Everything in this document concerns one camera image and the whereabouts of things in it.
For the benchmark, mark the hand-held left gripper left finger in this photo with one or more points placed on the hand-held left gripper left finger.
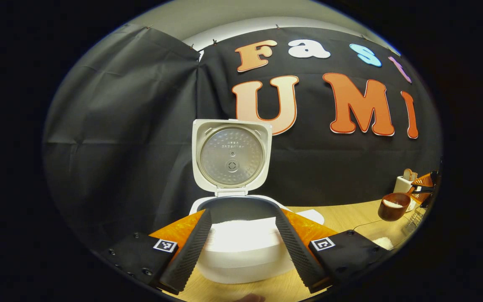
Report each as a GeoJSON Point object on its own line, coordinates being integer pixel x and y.
{"type": "Point", "coordinates": [189, 256]}

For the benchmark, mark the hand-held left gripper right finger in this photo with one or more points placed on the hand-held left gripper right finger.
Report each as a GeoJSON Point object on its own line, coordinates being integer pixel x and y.
{"type": "Point", "coordinates": [296, 256]}

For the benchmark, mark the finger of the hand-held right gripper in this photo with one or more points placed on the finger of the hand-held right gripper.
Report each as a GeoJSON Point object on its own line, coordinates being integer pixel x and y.
{"type": "Point", "coordinates": [422, 197]}
{"type": "Point", "coordinates": [424, 180]}

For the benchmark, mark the white rice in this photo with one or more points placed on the white rice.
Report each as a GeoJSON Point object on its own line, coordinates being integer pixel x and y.
{"type": "Point", "coordinates": [392, 203]}

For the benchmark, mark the brown wooden spoon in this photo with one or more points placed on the brown wooden spoon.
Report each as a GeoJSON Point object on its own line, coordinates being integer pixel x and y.
{"type": "Point", "coordinates": [392, 214]}

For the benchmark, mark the white rice cooker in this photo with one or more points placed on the white rice cooker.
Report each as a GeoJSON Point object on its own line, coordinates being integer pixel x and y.
{"type": "Point", "coordinates": [241, 260]}

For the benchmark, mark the brown toast slice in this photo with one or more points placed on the brown toast slice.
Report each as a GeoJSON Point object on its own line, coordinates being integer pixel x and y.
{"type": "Point", "coordinates": [410, 174]}

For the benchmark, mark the white toaster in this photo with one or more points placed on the white toaster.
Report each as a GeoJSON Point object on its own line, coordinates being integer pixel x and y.
{"type": "Point", "coordinates": [401, 184]}

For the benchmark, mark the black backdrop cloth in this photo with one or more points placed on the black backdrop cloth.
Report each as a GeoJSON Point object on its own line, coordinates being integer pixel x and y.
{"type": "Point", "coordinates": [120, 147]}

